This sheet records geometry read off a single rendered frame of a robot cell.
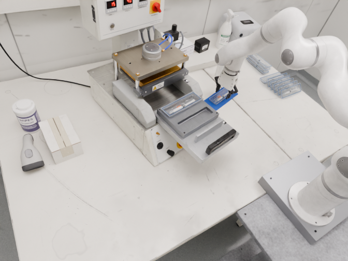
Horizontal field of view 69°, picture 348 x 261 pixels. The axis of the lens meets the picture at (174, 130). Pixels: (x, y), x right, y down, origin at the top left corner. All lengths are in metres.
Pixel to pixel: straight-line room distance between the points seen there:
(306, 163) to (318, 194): 0.27
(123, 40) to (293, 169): 0.95
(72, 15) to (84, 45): 0.18
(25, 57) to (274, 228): 1.46
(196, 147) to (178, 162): 0.23
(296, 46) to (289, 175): 0.58
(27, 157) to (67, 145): 0.15
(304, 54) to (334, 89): 0.14
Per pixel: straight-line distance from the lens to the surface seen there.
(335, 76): 0.97
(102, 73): 1.30
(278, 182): 1.21
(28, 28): 1.53
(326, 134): 1.64
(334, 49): 1.03
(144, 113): 1.01
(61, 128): 1.19
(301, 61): 0.95
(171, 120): 0.99
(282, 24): 1.07
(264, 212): 1.17
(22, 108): 1.23
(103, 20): 1.07
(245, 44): 1.23
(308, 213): 1.19
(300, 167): 1.31
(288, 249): 1.16
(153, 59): 1.07
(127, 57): 1.09
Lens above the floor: 1.72
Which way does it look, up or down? 49 degrees down
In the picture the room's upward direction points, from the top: 11 degrees clockwise
